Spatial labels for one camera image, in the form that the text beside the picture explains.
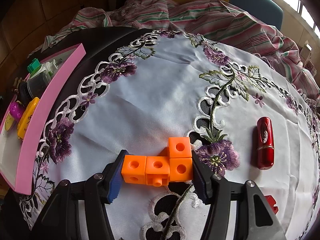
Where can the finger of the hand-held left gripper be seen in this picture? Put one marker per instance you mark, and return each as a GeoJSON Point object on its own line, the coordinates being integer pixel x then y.
{"type": "Point", "coordinates": [115, 187]}
{"type": "Point", "coordinates": [200, 182]}

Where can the orange linked cubes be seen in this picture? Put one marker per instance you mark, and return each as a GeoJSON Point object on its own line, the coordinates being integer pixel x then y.
{"type": "Point", "coordinates": [157, 166]}

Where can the pink tray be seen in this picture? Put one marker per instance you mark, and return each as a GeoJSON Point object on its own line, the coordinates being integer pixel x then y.
{"type": "Point", "coordinates": [37, 130]}

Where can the orange-yellow plastic clip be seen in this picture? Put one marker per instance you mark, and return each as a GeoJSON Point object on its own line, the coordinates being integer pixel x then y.
{"type": "Point", "coordinates": [27, 117]}

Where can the purple perforated plastic toy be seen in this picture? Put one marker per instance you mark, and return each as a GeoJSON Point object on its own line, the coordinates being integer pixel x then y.
{"type": "Point", "coordinates": [17, 110]}

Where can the dark jar with black lid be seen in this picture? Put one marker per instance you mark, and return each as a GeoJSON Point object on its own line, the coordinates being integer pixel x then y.
{"type": "Point", "coordinates": [37, 85]}

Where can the white green plug-in device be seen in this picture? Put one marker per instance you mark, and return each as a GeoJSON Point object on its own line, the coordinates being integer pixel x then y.
{"type": "Point", "coordinates": [46, 68]}

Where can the red puzzle piece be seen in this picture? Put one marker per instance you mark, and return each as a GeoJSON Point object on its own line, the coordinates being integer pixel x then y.
{"type": "Point", "coordinates": [271, 203]}

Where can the red lipstick tube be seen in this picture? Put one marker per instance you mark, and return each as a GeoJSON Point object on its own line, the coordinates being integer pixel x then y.
{"type": "Point", "coordinates": [265, 142]}

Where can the white embroidered floral tablecloth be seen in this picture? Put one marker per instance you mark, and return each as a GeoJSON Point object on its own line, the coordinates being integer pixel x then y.
{"type": "Point", "coordinates": [162, 92]}

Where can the brown small object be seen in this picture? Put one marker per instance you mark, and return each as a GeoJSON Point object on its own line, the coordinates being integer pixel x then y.
{"type": "Point", "coordinates": [16, 85]}

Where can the pink cardboard box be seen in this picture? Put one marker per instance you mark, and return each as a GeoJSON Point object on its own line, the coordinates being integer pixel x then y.
{"type": "Point", "coordinates": [312, 68]}

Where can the pink striped blanket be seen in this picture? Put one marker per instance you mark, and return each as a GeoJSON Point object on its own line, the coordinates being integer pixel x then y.
{"type": "Point", "coordinates": [212, 17]}

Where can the white cardboard box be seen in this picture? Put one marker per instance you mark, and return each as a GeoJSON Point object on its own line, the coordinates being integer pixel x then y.
{"type": "Point", "coordinates": [307, 52]}

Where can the blue chair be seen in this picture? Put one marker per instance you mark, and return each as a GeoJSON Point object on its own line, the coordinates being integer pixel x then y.
{"type": "Point", "coordinates": [260, 2]}

